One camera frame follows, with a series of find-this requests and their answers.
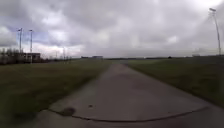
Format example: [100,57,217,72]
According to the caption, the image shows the grey paved path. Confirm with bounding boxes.
[19,63,224,128]

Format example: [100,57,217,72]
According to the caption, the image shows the distant low building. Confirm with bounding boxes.
[91,55,104,60]

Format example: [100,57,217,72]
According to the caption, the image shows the tall light pole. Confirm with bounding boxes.
[17,27,24,54]
[28,29,34,63]
[208,7,222,56]

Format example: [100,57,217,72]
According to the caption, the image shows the grass field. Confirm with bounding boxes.
[0,59,114,128]
[123,55,224,108]

